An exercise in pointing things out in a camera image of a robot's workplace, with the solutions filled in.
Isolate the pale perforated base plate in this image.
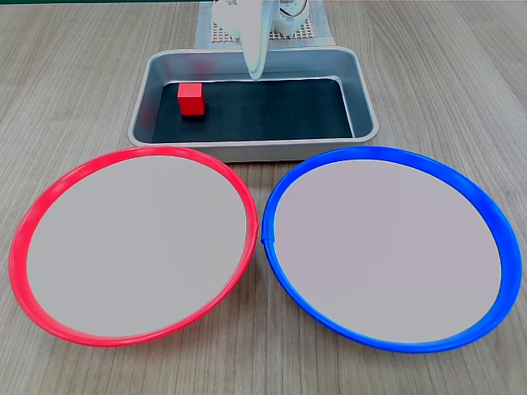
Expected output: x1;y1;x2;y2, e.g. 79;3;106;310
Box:
210;18;319;44

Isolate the white plate with red rim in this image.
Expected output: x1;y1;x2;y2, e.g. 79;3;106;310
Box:
8;144;260;348

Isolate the small red cube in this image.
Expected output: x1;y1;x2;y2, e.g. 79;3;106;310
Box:
177;82;206;117

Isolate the steel tray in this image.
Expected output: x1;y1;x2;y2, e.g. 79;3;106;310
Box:
127;46;380;164

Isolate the white plate with blue rim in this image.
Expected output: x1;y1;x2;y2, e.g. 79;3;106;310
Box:
262;146;518;355

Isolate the black tray mat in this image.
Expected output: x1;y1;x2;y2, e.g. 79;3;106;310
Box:
151;77;355;144

